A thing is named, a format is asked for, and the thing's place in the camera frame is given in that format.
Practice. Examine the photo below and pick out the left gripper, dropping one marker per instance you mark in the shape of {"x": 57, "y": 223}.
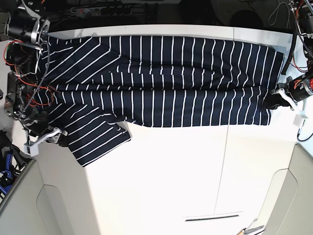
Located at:
{"x": 290, "y": 93}

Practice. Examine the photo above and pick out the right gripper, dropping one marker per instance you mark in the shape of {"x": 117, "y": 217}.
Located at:
{"x": 36, "y": 125}

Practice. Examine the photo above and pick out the navy white striped T-shirt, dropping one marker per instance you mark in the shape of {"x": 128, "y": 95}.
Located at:
{"x": 94, "y": 83}

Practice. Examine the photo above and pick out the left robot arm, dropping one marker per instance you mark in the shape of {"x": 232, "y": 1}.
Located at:
{"x": 302, "y": 11}

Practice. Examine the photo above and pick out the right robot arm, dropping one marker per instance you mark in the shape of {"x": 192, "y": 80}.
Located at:
{"x": 27, "y": 27}

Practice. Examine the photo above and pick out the left beige partition panel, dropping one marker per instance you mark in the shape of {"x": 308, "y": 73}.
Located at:
{"x": 33, "y": 208}

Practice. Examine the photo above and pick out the beige partition panel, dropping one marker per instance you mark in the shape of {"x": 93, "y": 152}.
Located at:
{"x": 288, "y": 206}
{"x": 33, "y": 208}

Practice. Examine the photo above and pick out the blue clamps in bin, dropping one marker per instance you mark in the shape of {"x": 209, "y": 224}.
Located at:
{"x": 11, "y": 163}

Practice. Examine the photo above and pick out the right beige partition panel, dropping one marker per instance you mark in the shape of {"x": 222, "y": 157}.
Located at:
{"x": 288, "y": 206}

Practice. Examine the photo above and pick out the white table grommet slot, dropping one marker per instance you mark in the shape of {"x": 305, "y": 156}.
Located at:
{"x": 213, "y": 216}

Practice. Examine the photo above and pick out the tools at bottom edge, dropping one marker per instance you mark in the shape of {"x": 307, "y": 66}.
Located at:
{"x": 251, "y": 229}

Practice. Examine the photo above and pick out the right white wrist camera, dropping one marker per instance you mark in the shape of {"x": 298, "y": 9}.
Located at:
{"x": 31, "y": 149}

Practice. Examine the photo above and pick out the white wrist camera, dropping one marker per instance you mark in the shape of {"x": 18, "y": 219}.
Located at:
{"x": 31, "y": 149}
{"x": 299, "y": 120}

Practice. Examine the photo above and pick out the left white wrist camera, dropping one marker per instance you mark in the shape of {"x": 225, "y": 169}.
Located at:
{"x": 299, "y": 120}

